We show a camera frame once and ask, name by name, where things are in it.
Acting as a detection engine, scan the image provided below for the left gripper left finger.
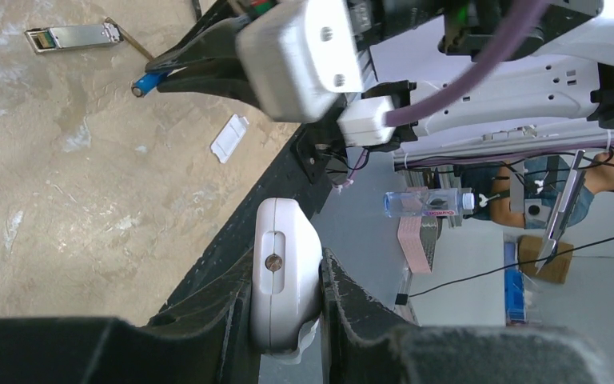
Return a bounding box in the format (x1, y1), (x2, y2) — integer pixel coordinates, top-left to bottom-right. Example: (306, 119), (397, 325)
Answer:
(0, 254), (254, 383)

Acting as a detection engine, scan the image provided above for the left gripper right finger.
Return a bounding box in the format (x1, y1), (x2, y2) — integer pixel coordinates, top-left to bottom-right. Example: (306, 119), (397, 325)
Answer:
(321, 248), (604, 383)

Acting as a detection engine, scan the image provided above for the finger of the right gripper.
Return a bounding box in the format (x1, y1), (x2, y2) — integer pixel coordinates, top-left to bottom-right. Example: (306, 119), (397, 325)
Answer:
(145, 1), (249, 73)
(157, 58), (261, 109)

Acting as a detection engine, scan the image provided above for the white battery cover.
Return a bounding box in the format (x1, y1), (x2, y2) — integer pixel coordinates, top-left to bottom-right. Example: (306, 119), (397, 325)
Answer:
(210, 114), (249, 164)

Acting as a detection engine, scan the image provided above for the blue battery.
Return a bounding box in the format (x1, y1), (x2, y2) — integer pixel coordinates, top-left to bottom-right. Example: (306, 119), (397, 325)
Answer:
(131, 71), (170, 98)

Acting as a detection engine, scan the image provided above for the white remote control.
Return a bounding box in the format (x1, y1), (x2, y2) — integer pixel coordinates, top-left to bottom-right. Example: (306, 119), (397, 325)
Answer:
(249, 198), (323, 365)

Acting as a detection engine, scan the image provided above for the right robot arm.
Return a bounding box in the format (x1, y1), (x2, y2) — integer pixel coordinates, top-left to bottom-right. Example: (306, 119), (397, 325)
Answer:
(146, 1), (614, 148)

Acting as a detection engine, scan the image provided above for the pink box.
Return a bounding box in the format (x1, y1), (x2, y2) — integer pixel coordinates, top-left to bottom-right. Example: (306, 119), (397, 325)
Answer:
(397, 213), (441, 274)

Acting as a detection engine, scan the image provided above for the clear water bottle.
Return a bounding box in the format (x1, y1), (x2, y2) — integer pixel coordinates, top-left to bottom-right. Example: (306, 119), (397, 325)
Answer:
(383, 188), (476, 218)

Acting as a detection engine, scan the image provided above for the person in background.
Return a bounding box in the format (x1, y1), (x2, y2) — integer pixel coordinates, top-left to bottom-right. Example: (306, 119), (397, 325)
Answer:
(460, 150), (614, 230)

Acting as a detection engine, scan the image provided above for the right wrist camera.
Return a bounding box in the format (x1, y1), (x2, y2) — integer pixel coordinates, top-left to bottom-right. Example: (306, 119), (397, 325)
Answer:
(236, 1), (365, 123)

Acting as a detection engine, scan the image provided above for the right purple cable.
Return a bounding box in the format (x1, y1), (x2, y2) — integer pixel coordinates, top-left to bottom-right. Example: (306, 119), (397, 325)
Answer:
(383, 0), (552, 128)

